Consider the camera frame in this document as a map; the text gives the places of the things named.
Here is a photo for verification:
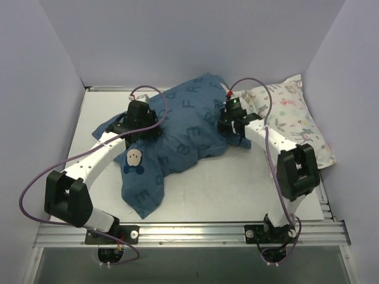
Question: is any white floral deer pillow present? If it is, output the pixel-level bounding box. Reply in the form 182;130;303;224
233;75;336;169

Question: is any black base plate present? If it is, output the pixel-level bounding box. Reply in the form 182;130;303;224
84;225;140;245
244;224;297;245

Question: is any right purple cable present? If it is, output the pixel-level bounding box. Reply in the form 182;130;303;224
226;78;302;264

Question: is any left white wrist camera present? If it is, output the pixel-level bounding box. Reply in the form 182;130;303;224
129;93;149;103

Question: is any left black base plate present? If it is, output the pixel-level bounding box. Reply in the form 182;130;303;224
84;225;140;245

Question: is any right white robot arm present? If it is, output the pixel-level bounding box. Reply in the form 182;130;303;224
217;98;320;242

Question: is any blue letter print pillowcase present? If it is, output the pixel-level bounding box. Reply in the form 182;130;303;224
91;72;252;220

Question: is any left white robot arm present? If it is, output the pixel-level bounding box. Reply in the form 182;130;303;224
44;100;162;243

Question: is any aluminium front rail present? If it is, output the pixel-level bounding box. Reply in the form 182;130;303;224
34;221;351;249

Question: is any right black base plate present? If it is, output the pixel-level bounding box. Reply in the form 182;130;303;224
244;224;297;245

